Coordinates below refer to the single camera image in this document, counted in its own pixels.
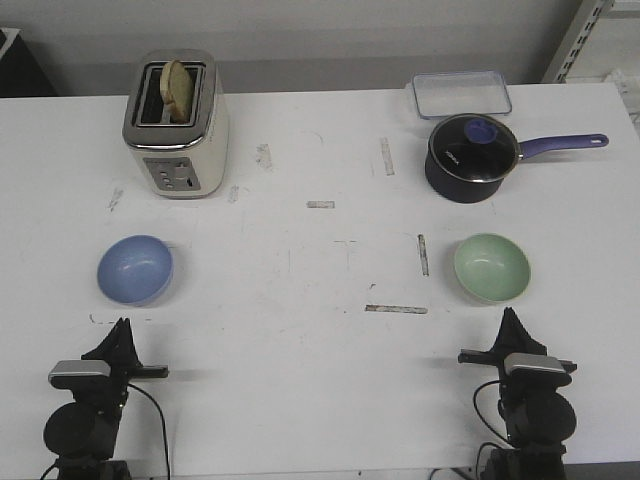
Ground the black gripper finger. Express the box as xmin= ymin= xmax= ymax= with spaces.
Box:
xmin=97 ymin=318 xmax=137 ymax=358
xmin=492 ymin=307 xmax=546 ymax=350

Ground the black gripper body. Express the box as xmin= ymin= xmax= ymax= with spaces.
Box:
xmin=458 ymin=342 xmax=576 ymax=385
xmin=80 ymin=347 xmax=169 ymax=395

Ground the glass pot lid blue knob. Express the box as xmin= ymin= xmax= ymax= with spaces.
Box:
xmin=430 ymin=114 xmax=519 ymax=182

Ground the blue bowl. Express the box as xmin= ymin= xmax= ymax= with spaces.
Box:
xmin=96 ymin=235 xmax=174 ymax=306

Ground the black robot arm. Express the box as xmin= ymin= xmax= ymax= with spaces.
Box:
xmin=457 ymin=307 xmax=577 ymax=479
xmin=43 ymin=318 xmax=171 ymax=479

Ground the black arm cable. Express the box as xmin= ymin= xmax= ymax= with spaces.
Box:
xmin=124 ymin=383 xmax=172 ymax=479
xmin=472 ymin=380 xmax=511 ymax=451

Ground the slice of toast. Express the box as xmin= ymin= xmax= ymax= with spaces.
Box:
xmin=159 ymin=60 xmax=194 ymax=123

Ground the dark blue saucepan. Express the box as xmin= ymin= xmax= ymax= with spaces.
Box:
xmin=424 ymin=113 xmax=609 ymax=204

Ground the clear plastic container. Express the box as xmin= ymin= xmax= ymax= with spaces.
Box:
xmin=409 ymin=70 xmax=512 ymax=119

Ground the green bowl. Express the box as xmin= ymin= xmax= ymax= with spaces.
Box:
xmin=453 ymin=233 xmax=531 ymax=303

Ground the grey metal shelf upright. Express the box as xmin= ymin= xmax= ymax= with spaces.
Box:
xmin=541 ymin=0 xmax=613 ymax=84

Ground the cream and chrome toaster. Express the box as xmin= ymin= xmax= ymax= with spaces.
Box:
xmin=122 ymin=49 xmax=230 ymax=199

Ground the black object at left edge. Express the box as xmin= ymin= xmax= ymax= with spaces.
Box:
xmin=1 ymin=27 xmax=58 ymax=98

